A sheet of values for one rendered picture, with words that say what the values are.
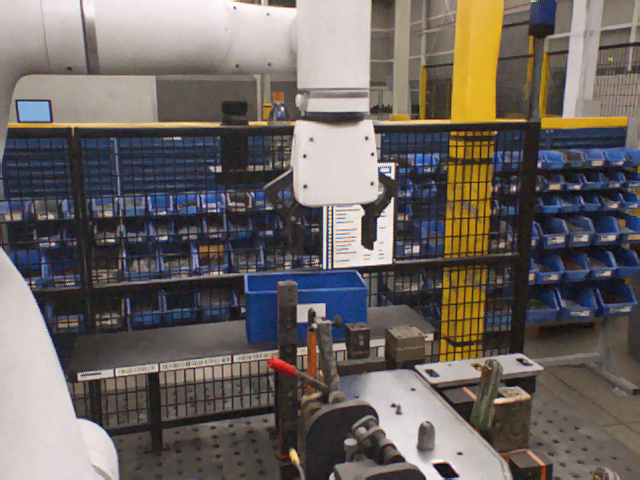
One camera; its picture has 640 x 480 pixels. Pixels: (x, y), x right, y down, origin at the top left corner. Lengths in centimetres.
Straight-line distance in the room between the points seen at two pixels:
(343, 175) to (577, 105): 502
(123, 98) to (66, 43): 679
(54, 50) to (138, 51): 8
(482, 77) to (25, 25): 144
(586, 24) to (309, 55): 507
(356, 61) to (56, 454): 53
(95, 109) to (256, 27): 671
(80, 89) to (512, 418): 662
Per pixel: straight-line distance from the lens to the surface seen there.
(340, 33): 73
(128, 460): 183
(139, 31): 68
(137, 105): 747
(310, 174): 74
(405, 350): 157
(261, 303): 157
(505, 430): 137
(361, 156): 75
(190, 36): 69
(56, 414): 76
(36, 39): 69
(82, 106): 750
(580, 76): 574
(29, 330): 75
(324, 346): 121
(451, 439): 127
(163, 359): 154
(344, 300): 159
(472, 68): 190
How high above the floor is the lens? 163
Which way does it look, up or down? 13 degrees down
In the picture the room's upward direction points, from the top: straight up
